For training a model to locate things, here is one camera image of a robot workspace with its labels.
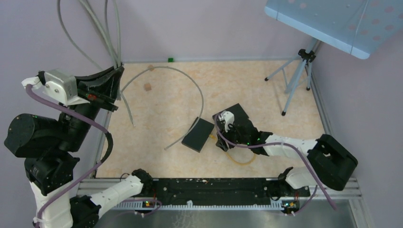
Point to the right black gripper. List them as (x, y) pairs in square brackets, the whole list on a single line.
[(223, 145)]

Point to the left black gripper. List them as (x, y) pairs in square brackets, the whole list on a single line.
[(95, 87)]

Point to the black network switch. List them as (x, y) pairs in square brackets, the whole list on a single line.
[(197, 137), (240, 118)]

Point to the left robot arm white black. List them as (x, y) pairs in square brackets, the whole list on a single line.
[(47, 146)]

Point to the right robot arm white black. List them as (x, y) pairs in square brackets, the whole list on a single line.
[(325, 160)]

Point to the wooden cube near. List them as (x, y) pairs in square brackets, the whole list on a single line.
[(147, 87)]

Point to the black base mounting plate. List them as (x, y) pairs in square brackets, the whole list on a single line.
[(220, 191)]

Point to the grey tripod stand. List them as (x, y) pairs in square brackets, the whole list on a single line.
[(303, 72)]

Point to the light blue perforated board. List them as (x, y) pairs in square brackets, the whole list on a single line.
[(357, 27)]

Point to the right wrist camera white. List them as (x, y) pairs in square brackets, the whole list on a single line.
[(227, 118)]

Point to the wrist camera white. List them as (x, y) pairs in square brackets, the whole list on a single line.
[(58, 84), (227, 118)]

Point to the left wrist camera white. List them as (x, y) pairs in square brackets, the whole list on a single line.
[(58, 84)]

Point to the white slotted cable duct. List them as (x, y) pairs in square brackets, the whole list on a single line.
[(139, 206)]

